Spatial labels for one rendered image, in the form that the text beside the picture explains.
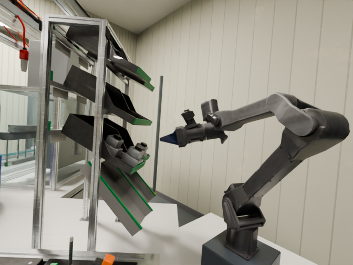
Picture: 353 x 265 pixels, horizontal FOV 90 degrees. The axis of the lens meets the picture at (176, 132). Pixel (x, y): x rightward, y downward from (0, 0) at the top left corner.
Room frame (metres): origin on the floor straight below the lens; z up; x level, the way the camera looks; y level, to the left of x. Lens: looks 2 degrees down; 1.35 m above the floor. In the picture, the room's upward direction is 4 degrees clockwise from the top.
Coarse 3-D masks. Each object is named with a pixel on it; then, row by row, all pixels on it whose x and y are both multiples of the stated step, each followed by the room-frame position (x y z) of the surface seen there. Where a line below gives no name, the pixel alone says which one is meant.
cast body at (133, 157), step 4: (132, 148) 0.62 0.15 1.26; (136, 148) 0.62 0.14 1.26; (140, 148) 0.63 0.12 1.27; (128, 152) 0.62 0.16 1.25; (132, 152) 0.62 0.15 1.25; (136, 152) 0.62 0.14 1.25; (140, 152) 0.62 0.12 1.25; (120, 156) 0.64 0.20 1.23; (124, 156) 0.62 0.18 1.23; (128, 156) 0.62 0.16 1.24; (132, 156) 0.62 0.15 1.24; (136, 156) 0.61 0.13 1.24; (140, 156) 0.63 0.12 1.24; (124, 160) 0.62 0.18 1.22; (128, 160) 0.62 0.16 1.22; (132, 160) 0.62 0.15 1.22; (136, 160) 0.61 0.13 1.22; (140, 160) 0.63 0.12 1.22; (128, 164) 0.62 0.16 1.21; (132, 164) 0.62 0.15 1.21; (136, 164) 0.61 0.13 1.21
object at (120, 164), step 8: (72, 120) 0.59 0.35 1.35; (80, 120) 0.58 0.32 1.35; (88, 120) 0.70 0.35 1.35; (64, 128) 0.59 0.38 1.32; (72, 128) 0.59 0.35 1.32; (80, 128) 0.58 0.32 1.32; (88, 128) 0.58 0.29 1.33; (104, 128) 0.71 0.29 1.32; (112, 128) 0.70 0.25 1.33; (72, 136) 0.59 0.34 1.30; (80, 136) 0.58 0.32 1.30; (88, 136) 0.58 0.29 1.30; (104, 136) 0.71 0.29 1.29; (80, 144) 0.58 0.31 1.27; (88, 144) 0.58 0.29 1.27; (104, 144) 0.57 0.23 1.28; (104, 152) 0.57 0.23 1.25; (112, 160) 0.57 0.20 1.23; (120, 160) 0.57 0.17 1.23; (144, 160) 0.69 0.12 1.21; (120, 168) 0.56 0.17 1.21; (128, 168) 0.56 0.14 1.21; (136, 168) 0.59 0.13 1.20
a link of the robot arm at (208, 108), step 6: (204, 102) 0.61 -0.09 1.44; (210, 102) 0.60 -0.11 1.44; (216, 102) 0.59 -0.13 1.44; (204, 108) 0.60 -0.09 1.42; (210, 108) 0.59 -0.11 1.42; (216, 108) 0.58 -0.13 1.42; (204, 114) 0.60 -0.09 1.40; (210, 114) 0.54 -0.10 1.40; (204, 120) 0.61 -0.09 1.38; (210, 120) 0.54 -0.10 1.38; (216, 120) 0.51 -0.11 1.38
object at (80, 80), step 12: (72, 72) 0.59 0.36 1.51; (84, 72) 0.58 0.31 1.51; (72, 84) 0.59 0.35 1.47; (84, 84) 0.58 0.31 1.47; (108, 84) 0.71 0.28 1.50; (84, 96) 0.58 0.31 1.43; (108, 96) 0.57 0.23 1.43; (120, 96) 0.70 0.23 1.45; (108, 108) 0.57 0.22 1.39; (120, 108) 0.70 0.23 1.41; (132, 120) 0.56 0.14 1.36; (144, 120) 0.64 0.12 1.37
